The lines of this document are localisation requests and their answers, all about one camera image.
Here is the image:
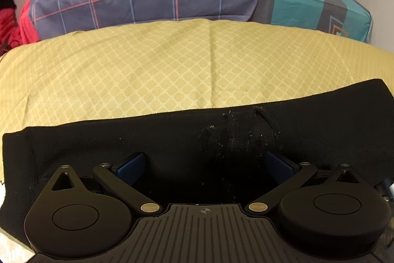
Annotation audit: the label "yellow patterned bed cover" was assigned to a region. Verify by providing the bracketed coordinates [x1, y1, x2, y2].
[1, 19, 393, 134]

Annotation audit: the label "magenta clothes pile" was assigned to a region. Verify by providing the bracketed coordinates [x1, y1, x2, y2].
[0, 0, 40, 56]

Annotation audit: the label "black pants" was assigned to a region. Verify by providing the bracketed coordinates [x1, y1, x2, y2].
[1, 79, 393, 242]

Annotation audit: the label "teal grey bedsheet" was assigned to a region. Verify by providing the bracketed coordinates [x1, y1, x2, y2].
[250, 0, 373, 43]

